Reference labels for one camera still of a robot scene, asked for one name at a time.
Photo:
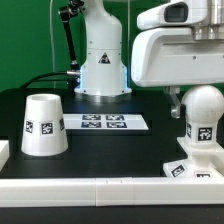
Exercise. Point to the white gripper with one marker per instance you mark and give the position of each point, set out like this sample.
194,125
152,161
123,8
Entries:
170,57

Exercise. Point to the white lamp bulb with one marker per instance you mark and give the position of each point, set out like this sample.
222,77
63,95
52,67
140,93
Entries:
204,107

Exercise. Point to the white lamp base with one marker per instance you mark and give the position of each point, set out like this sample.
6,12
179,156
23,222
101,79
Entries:
201,162

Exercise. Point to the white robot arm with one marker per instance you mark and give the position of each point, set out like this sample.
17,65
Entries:
103,75

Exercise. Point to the white lamp shade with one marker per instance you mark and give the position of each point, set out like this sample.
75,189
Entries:
44,132

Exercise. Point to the white marker tag plate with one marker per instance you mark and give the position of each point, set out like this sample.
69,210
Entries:
105,122

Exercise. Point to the white left fence block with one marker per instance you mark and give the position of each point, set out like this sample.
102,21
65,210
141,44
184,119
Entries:
4,152

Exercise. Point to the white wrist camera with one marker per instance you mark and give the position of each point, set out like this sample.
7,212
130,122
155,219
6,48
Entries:
174,13

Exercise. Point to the white front fence rail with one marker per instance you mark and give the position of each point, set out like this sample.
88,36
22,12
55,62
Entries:
110,192

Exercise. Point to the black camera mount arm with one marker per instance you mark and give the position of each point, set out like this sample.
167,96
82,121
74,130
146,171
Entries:
67,12

